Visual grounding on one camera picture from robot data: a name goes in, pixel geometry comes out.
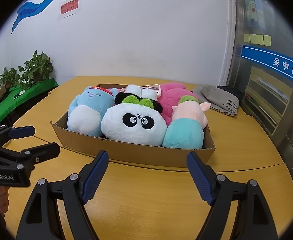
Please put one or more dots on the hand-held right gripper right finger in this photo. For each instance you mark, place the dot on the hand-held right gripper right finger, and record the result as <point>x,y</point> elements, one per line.
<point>199,177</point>

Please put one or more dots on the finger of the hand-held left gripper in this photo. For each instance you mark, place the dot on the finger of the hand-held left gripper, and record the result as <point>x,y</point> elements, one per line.
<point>22,131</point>
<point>44,151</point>

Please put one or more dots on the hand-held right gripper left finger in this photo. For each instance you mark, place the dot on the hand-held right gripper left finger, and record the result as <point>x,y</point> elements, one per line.
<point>94,177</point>

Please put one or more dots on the pig plush toy teal outfit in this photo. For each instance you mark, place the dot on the pig plush toy teal outfit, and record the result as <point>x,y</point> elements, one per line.
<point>184,135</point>

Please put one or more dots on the brown cardboard box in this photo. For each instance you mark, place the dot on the brown cardboard box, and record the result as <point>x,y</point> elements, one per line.
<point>136,155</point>

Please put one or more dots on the white panda plush toy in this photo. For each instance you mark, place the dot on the white panda plush toy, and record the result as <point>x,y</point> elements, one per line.
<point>126,132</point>

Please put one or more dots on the pink and white tray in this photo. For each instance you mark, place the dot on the pink and white tray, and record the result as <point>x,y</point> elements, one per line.
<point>152,87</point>

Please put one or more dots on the person's left hand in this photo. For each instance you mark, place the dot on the person's left hand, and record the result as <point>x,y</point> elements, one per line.
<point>0,201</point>

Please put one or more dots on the green covered side table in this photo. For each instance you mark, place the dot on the green covered side table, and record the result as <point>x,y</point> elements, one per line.
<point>24,96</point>

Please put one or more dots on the light blue plush toy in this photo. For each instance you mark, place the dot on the light blue plush toy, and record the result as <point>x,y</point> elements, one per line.
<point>86,120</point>

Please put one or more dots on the small potted green plant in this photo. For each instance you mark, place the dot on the small potted green plant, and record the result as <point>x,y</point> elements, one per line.
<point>9,76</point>

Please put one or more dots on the large potted green plant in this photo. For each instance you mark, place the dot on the large potted green plant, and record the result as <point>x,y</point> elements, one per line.
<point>36,67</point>

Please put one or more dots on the grey cloth bag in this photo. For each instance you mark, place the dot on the grey cloth bag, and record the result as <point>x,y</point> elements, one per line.
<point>216,97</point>

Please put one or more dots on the pink plush toy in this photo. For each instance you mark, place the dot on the pink plush toy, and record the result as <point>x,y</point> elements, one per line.
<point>171,92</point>

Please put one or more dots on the black cloth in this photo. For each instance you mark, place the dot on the black cloth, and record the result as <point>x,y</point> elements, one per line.
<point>234,92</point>

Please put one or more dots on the small white plush toy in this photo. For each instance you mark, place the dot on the small white plush toy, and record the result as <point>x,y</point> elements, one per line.
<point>134,90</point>

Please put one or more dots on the blue door banner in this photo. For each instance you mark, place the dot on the blue door banner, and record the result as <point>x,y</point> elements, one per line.
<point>274,62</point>

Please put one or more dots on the yellow sticky note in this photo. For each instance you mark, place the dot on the yellow sticky note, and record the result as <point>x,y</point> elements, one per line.
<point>256,39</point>
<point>267,40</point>
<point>246,38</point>

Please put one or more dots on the glass door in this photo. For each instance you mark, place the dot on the glass door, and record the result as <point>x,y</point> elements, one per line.
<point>276,20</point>

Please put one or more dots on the cartoon poster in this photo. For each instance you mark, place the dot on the cartoon poster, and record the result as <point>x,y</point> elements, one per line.
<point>254,10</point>

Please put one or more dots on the red wall sign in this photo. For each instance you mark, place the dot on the red wall sign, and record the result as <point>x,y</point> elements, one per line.
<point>69,8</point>

